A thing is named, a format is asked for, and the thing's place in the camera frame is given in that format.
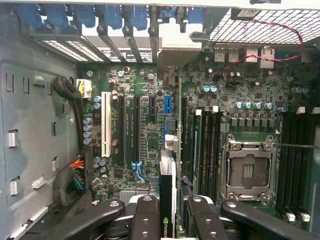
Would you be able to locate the silver chipset heatsink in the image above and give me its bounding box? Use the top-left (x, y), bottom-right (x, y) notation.
top-left (119, 189), bottom-right (149, 204)

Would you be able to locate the black RAM slot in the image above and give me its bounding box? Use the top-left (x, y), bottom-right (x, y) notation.
top-left (275, 112), bottom-right (291, 216)
top-left (283, 112), bottom-right (298, 223)
top-left (214, 106), bottom-right (226, 198)
top-left (207, 106), bottom-right (216, 198)
top-left (300, 107), bottom-right (320, 223)
top-left (201, 111), bottom-right (209, 198)
top-left (292, 106), bottom-right (308, 218)

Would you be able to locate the metal CPU socket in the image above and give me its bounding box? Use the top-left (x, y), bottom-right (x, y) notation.
top-left (221, 133), bottom-right (277, 202)

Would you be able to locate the installed RAM stick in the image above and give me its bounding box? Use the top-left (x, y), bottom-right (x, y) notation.
top-left (192, 109), bottom-right (203, 199)

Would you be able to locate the long black expansion slot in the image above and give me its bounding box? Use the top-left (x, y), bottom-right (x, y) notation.
top-left (131, 95), bottom-right (145, 183)
top-left (117, 95), bottom-right (127, 166)
top-left (181, 96), bottom-right (188, 161)

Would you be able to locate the white expansion slot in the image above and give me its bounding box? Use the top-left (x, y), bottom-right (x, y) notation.
top-left (100, 91), bottom-right (113, 158)

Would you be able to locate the short black expansion slot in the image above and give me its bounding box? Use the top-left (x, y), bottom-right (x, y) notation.
top-left (149, 96), bottom-right (157, 117)

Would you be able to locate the blue expansion slot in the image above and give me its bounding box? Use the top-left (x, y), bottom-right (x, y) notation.
top-left (163, 95), bottom-right (177, 151)

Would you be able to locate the thin metal locking lever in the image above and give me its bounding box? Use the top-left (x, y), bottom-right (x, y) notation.
top-left (272, 142), bottom-right (320, 150)

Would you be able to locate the green motherboard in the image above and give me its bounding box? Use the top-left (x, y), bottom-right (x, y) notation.
top-left (77, 47), bottom-right (320, 226)

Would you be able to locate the white power connector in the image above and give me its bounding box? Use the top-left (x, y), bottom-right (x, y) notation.
top-left (75, 78), bottom-right (93, 100)

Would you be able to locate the open black PC case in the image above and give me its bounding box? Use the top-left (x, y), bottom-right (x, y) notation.
top-left (0, 0), bottom-right (320, 240)

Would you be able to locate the blue slot clip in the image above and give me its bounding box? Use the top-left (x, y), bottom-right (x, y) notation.
top-left (16, 4), bottom-right (43, 29)
top-left (160, 5), bottom-right (180, 20)
top-left (74, 4), bottom-right (96, 29)
top-left (129, 5), bottom-right (149, 32)
top-left (186, 6), bottom-right (206, 26)
top-left (102, 4), bottom-right (124, 31)
top-left (44, 4), bottom-right (69, 30)

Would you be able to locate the multicoloured power wire bundle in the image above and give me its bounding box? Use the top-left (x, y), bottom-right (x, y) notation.
top-left (53, 149), bottom-right (88, 209)

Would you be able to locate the black sleeved power cable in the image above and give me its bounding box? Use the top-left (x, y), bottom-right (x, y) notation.
top-left (51, 76), bottom-right (84, 152)

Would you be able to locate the red and black twisted wire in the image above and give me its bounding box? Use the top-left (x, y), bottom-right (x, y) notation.
top-left (223, 19), bottom-right (305, 71)

